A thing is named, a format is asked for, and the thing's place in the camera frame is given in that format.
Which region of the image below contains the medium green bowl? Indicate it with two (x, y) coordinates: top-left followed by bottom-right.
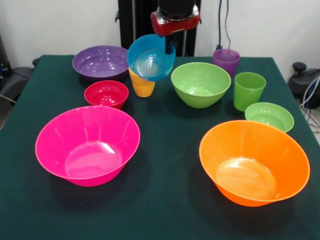
(170, 62), (232, 109)

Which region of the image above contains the small blue bowl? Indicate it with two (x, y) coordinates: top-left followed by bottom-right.
(126, 33), (177, 82)

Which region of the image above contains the purple cup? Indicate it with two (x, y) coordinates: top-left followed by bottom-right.
(212, 48), (241, 80)

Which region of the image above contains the black robot column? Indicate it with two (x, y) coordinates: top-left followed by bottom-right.
(114, 0), (203, 57)

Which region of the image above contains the green cup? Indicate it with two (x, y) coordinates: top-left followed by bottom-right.
(233, 71), (267, 113)

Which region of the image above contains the black wall cable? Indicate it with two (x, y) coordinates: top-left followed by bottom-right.
(224, 0), (232, 51)
(217, 0), (223, 47)

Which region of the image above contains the large orange bowl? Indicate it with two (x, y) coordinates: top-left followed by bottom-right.
(198, 119), (311, 208)

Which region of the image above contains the yellow cup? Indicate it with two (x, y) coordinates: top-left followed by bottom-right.
(128, 67), (156, 98)

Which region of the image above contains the dark green tablecloth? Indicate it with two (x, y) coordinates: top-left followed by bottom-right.
(0, 54), (320, 240)

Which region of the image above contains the purple bowl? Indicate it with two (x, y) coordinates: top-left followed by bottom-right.
(72, 44), (131, 82)

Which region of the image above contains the small red bowl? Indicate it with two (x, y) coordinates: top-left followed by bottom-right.
(83, 80), (130, 110)

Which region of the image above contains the small green bowl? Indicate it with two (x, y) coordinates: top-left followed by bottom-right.
(244, 101), (295, 133)

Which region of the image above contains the large pink bowl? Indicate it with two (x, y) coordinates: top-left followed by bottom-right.
(34, 105), (141, 188)

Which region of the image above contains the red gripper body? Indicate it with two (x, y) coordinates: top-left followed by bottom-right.
(150, 14), (202, 38)

